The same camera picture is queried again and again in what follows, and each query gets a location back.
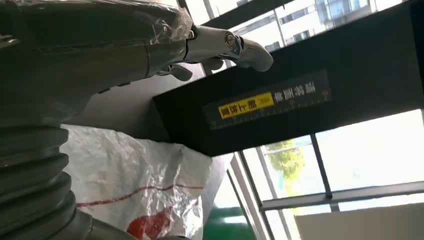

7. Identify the grey parcel bag red print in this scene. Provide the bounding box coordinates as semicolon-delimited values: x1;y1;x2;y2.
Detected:
59;124;214;240

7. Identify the green conveyor belt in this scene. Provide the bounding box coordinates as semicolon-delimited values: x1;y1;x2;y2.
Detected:
202;206;259;240

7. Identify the white building outside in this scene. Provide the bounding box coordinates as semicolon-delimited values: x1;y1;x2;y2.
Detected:
185;0;412;67

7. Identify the green tree outside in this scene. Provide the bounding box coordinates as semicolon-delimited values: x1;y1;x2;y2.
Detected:
264;138;306;200

